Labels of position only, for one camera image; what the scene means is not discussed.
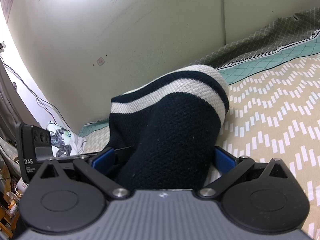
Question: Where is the navy white striped knit garment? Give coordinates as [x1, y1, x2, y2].
[108, 65, 229, 191]

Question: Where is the white printed cloth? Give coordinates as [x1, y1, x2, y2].
[47, 122, 87, 158]

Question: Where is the patterned beige teal bedsheet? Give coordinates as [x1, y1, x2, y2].
[80, 8, 319, 239]

